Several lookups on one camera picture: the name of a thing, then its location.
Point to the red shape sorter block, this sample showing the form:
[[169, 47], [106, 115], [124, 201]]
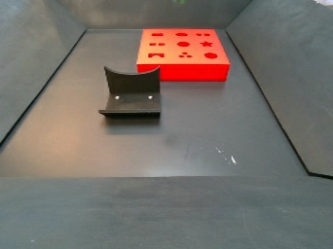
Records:
[[189, 54]]

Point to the black curved holder bracket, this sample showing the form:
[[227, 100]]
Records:
[[134, 93]]

